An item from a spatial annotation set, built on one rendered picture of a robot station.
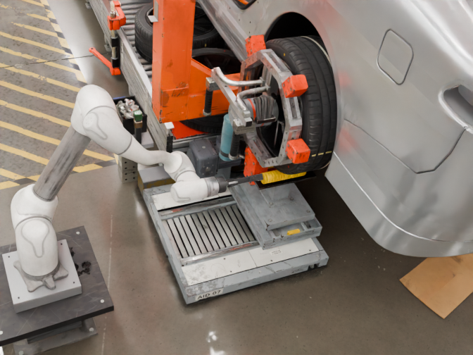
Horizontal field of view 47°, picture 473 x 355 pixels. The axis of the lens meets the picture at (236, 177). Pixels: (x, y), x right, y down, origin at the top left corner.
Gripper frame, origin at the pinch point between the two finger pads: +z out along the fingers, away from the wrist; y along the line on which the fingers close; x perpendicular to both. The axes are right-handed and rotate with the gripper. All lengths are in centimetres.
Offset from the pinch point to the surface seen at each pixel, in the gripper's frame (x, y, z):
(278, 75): 43, 25, 9
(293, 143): 12.4, 23.3, 11.2
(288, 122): 21.9, 26.1, 8.9
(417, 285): -77, -11, 89
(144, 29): 111, -129, -6
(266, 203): -16.7, -40.8, 21.0
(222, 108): 41, -50, 9
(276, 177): -2.5, -13.1, 16.8
